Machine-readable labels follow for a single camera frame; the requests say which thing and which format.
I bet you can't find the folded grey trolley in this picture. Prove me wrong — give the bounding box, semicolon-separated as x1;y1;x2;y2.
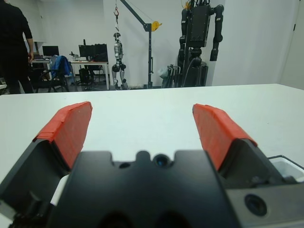
161;64;182;88

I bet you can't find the black equipment case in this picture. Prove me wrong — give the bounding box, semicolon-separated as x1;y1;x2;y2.
94;44;109;62

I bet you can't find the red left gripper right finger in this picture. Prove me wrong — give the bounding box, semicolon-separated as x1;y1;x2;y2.
192;103;297;190

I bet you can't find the red hoist hook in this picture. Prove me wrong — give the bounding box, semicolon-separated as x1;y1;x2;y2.
114;0;120;31

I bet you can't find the white door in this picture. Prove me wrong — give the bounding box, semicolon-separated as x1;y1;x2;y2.
279;0;304;91

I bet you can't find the person in black clothes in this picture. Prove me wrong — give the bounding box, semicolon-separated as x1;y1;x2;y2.
0;0;34;95

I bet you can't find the white desk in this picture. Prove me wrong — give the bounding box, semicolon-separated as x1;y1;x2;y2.
70;60;111;90

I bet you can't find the black office chair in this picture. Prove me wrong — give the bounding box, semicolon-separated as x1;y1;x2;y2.
35;56;72;93

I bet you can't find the black hoist crane stand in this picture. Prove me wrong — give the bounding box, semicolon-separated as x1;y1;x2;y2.
120;0;157;89

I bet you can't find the blue jacket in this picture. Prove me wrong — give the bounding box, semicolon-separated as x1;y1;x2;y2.
49;55;73;80

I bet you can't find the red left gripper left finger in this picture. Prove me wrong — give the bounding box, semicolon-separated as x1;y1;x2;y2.
0;101;93;214

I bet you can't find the black computer tower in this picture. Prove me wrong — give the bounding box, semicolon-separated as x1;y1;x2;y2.
79;68;91;84

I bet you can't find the black computer monitor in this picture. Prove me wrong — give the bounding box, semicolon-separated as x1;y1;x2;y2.
42;46;59;57
78;44;95;58

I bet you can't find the white wall board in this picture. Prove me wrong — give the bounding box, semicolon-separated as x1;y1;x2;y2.
32;0;48;43

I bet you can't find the black humanoid robot on stand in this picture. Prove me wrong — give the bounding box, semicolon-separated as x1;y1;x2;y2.
177;0;225;87

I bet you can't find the silver humanoid robot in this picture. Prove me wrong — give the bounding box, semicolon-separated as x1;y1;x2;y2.
111;32;130;90

